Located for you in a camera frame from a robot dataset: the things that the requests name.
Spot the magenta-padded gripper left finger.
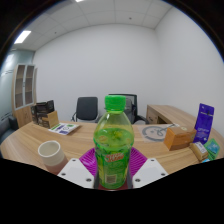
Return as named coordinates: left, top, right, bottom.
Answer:
left=57, top=148, right=100, bottom=190

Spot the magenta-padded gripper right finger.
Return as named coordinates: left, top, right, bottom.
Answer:
left=126, top=147, right=169, bottom=189

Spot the green drink bottle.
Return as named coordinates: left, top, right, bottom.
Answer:
left=93, top=94, right=135, bottom=190

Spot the white and brown ceramic cup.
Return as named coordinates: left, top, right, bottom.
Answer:
left=37, top=140, right=70, bottom=176

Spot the round grey and white pad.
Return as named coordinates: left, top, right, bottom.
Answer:
left=138, top=123, right=181, bottom=144

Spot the orange-brown box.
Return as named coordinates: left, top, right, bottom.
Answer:
left=163, top=125, right=198, bottom=152

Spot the white and green leaflet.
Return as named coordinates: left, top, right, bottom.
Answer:
left=48, top=122, right=81, bottom=136

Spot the small tan box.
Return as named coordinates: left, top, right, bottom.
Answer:
left=188, top=141, right=210, bottom=163

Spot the brown cardboard box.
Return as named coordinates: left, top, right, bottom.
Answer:
left=37, top=110, right=60, bottom=130

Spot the wooden side desk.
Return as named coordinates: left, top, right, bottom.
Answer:
left=145, top=104, right=201, bottom=129

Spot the black office chair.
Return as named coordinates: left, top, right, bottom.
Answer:
left=70, top=96, right=100, bottom=124

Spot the grey mesh-back office chair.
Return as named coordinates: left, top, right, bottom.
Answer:
left=108, top=93, right=150, bottom=125

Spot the small dark brown box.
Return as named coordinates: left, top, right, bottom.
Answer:
left=30, top=104, right=39, bottom=125

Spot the purple upright package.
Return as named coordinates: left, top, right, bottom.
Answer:
left=193, top=103, right=215, bottom=145

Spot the black box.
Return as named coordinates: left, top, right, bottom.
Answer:
left=34, top=99, right=55, bottom=115

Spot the black armchair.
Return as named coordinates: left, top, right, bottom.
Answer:
left=0, top=114, right=19, bottom=144

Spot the wooden glass-door shelf cabinet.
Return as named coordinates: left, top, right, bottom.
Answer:
left=11, top=63, right=38, bottom=129

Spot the long ceiling light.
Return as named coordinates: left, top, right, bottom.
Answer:
left=13, top=30, right=32, bottom=45

